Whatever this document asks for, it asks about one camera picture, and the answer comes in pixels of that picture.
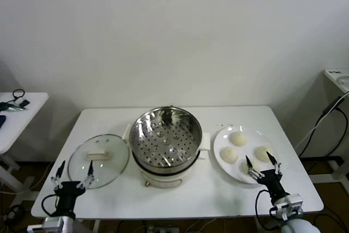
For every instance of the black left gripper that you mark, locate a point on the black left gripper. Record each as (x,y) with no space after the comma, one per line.
(68,192)

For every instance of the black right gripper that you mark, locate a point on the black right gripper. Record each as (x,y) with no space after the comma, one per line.
(272,184)

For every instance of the white steamed baozi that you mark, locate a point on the white steamed baozi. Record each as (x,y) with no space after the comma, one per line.
(239,138)
(262,153)
(255,165)
(229,154)

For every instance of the round glass pot lid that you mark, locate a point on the round glass pot lid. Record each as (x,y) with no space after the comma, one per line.
(109,167)

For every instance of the perforated stainless steamer basket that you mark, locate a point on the perforated stainless steamer basket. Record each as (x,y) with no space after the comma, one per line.
(152,124)

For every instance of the large white round plate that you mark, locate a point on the large white round plate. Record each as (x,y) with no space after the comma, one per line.
(226,137)

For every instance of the white side table with tools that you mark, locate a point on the white side table with tools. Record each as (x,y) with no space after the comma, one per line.
(16,129)

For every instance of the small black device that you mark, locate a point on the small black device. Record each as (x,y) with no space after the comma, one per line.
(24,103)

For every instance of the white electric cooking pot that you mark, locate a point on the white electric cooking pot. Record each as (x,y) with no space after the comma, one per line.
(163,182)

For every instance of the dark blue object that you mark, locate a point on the dark blue object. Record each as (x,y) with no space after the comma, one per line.
(2,120)

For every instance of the white power strip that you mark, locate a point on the white power strip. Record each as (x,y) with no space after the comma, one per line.
(163,229)

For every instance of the clear round dish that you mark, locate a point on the clear round dish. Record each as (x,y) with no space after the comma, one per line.
(344,80)

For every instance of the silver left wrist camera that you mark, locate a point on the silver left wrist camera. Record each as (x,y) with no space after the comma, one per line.
(49,226)

